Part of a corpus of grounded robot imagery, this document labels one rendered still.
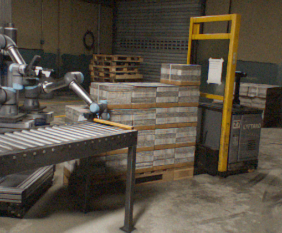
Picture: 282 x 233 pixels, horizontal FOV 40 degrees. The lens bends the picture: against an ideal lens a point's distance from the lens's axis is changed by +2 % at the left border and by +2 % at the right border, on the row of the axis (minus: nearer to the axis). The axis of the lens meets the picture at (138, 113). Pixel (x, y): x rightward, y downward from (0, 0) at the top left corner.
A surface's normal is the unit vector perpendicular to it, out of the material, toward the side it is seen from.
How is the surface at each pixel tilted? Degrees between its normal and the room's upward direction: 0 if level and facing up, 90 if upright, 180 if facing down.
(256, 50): 90
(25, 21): 90
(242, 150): 90
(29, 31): 90
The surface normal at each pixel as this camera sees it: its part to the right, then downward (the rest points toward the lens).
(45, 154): 0.76, 0.14
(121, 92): 0.57, 0.16
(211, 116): -0.84, 0.04
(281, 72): -0.64, 0.08
